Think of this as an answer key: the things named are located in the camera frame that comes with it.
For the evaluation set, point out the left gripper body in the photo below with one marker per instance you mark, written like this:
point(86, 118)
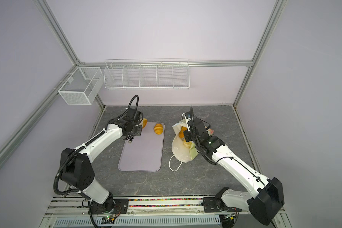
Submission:
point(137, 130)

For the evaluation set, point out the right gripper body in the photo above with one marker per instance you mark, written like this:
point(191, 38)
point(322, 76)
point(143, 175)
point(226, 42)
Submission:
point(189, 137)

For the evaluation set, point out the yellow twisted bread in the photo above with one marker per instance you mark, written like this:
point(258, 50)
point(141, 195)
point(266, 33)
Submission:
point(158, 128)
point(144, 122)

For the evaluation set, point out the floral paper bag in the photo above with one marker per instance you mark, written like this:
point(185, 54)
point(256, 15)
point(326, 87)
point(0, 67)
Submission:
point(182, 151)

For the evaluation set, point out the long golden pastry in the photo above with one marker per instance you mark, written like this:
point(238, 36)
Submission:
point(181, 133)

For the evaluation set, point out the round sesame bun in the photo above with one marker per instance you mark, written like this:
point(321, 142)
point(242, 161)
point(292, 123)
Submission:
point(187, 144)

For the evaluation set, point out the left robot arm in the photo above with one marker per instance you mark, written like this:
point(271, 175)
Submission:
point(76, 173)

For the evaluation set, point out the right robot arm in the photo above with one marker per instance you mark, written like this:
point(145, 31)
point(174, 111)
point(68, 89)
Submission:
point(263, 198)

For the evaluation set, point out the lavender tray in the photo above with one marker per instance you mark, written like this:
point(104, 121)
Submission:
point(144, 153)

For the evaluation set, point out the white mesh box basket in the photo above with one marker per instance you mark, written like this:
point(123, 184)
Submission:
point(82, 86)

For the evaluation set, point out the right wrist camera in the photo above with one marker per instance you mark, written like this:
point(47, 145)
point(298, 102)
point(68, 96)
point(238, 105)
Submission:
point(185, 121)

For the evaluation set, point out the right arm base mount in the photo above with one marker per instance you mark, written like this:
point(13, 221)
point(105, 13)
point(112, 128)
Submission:
point(214, 205)

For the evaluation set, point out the aluminium front rail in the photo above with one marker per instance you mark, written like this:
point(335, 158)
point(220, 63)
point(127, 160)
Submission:
point(134, 206)

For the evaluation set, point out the white wire basket rack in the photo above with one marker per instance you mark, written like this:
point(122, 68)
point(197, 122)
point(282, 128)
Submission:
point(122, 74)

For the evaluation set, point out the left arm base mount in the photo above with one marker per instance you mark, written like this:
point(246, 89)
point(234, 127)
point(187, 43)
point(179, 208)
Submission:
point(114, 206)

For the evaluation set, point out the aluminium frame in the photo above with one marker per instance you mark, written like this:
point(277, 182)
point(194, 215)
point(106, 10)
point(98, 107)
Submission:
point(19, 135)

